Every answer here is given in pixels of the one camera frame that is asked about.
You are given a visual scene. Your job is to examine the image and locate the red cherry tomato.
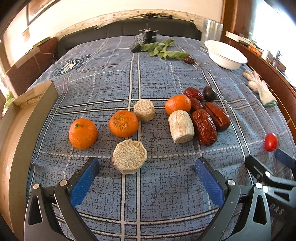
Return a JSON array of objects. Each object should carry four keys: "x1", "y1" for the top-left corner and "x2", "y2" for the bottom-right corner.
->
[{"x1": 264, "y1": 133, "x2": 278, "y2": 152}]

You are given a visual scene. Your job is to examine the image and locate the large red date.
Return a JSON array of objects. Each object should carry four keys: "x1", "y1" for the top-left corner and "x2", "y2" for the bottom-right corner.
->
[{"x1": 204, "y1": 102, "x2": 230, "y2": 132}]

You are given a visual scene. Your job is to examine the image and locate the large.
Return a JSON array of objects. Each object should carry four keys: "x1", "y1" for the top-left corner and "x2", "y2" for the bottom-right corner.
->
[{"x1": 191, "y1": 109, "x2": 217, "y2": 146}]

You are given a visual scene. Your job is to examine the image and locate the orange mandarin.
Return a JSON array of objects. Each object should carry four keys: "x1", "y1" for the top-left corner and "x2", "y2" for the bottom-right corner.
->
[
  {"x1": 68, "y1": 118, "x2": 98, "y2": 150},
  {"x1": 108, "y1": 110, "x2": 139, "y2": 138},
  {"x1": 165, "y1": 94, "x2": 192, "y2": 115}
]

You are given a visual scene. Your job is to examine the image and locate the hexagonal sugarcane piece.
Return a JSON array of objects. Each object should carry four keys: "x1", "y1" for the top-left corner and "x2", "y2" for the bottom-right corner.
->
[{"x1": 112, "y1": 140, "x2": 147, "y2": 175}]

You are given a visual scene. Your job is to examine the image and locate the dark purple plum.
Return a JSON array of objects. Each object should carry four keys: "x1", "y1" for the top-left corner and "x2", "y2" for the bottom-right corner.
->
[{"x1": 203, "y1": 86, "x2": 218, "y2": 101}]

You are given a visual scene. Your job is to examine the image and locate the long sugarcane piece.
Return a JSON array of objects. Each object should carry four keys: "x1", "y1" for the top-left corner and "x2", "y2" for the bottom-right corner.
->
[{"x1": 168, "y1": 110, "x2": 195, "y2": 144}]

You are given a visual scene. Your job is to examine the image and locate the wrinkled red date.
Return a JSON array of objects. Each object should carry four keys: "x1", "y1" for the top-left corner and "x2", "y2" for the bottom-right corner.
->
[{"x1": 184, "y1": 87, "x2": 204, "y2": 101}]

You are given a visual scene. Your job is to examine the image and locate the small round sugarcane piece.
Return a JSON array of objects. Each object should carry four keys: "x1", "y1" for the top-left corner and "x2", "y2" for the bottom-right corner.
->
[{"x1": 133, "y1": 99, "x2": 155, "y2": 122}]

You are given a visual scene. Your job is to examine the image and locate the small red date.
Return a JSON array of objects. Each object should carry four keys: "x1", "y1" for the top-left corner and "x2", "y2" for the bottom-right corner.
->
[{"x1": 189, "y1": 97, "x2": 204, "y2": 113}]

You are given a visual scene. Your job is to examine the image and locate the white work glove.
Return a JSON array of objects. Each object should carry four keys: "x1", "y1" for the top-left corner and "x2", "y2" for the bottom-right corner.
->
[{"x1": 242, "y1": 70, "x2": 278, "y2": 107}]

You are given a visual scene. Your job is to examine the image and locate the wooden side cabinet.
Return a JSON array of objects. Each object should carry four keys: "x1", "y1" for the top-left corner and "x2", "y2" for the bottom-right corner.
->
[{"x1": 220, "y1": 31, "x2": 296, "y2": 121}]

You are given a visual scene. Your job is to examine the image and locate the cardboard tray box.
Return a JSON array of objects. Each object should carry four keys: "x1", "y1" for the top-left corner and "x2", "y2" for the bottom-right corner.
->
[{"x1": 1, "y1": 80, "x2": 58, "y2": 240}]

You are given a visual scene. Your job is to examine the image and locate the white bowl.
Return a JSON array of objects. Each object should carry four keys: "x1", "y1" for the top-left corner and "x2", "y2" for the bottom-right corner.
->
[{"x1": 204, "y1": 40, "x2": 248, "y2": 70}]

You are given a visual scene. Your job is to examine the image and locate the red date near leaves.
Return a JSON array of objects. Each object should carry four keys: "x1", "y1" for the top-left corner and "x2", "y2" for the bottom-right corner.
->
[{"x1": 184, "y1": 56, "x2": 195, "y2": 64}]

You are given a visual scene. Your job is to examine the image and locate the patterned blanket pile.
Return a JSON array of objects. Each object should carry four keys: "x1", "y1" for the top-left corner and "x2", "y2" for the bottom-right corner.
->
[{"x1": 3, "y1": 90, "x2": 15, "y2": 115}]

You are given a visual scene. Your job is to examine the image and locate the blue plaid tablecloth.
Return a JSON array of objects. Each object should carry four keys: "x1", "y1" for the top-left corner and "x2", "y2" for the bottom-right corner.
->
[{"x1": 26, "y1": 36, "x2": 295, "y2": 240}]

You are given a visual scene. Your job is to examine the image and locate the brown armchair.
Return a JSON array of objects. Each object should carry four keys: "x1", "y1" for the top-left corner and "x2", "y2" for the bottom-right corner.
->
[{"x1": 4, "y1": 37, "x2": 58, "y2": 97}]

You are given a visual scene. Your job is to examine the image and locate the green leafy vegetable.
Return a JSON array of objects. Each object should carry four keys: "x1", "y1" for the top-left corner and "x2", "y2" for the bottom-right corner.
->
[{"x1": 140, "y1": 39, "x2": 190, "y2": 60}]

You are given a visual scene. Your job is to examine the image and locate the black binder clip box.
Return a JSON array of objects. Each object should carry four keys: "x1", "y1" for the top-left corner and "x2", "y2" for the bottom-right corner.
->
[{"x1": 135, "y1": 23, "x2": 157, "y2": 44}]

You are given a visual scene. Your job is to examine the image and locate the small black device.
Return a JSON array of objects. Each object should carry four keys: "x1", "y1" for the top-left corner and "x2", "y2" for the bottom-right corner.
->
[{"x1": 131, "y1": 43, "x2": 142, "y2": 53}]

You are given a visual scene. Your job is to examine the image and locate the black leather sofa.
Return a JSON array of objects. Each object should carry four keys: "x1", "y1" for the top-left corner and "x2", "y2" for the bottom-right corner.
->
[{"x1": 57, "y1": 18, "x2": 202, "y2": 59}]

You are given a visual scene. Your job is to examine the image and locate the framed horse painting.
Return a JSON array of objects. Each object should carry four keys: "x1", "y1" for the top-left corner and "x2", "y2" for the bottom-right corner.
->
[{"x1": 26, "y1": 0, "x2": 60, "y2": 26}]

